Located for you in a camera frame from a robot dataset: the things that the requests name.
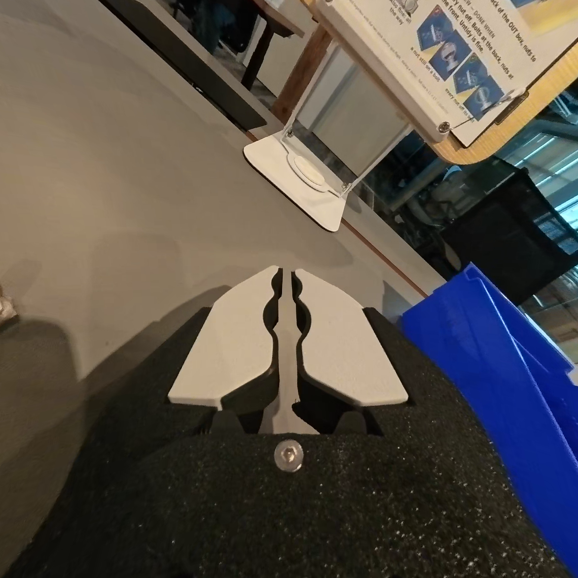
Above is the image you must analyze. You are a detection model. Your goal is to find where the black office chair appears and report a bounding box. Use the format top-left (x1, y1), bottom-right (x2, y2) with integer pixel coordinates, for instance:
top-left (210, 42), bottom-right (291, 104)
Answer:
top-left (440, 167), bottom-right (578, 308)

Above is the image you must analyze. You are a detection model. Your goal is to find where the wooden post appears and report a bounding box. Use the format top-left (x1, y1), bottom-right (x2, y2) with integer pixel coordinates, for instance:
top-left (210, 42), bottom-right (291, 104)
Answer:
top-left (270, 23), bottom-right (337, 123)

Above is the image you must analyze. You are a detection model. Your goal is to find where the black mat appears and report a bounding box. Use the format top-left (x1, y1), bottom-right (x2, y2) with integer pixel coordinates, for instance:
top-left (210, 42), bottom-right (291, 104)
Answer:
top-left (99, 0), bottom-right (268, 132)

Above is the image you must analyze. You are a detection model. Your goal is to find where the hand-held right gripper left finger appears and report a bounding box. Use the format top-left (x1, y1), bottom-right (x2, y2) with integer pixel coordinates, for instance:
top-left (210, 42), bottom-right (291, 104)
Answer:
top-left (167, 265), bottom-right (283, 430)

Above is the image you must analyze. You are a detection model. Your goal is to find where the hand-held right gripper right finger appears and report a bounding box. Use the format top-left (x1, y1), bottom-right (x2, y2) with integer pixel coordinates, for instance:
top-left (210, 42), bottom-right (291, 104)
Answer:
top-left (289, 269), bottom-right (409, 432)

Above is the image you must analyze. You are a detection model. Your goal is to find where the blue plastic bin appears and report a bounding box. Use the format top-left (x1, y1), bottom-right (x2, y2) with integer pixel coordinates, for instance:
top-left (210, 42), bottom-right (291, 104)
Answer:
top-left (399, 261), bottom-right (578, 578)

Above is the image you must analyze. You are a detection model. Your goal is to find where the wooden desk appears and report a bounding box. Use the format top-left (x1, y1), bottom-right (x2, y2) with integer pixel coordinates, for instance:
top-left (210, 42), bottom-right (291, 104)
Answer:
top-left (241, 0), bottom-right (309, 91)

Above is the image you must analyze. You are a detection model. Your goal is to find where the white instruction sign stand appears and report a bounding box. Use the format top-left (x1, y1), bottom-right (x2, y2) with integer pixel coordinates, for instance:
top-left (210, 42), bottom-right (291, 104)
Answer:
top-left (312, 0), bottom-right (578, 165)

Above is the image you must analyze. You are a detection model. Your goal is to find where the printed instruction sheet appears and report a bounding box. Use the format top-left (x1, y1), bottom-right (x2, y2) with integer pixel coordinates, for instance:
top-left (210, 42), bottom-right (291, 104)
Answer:
top-left (325, 0), bottom-right (578, 147)

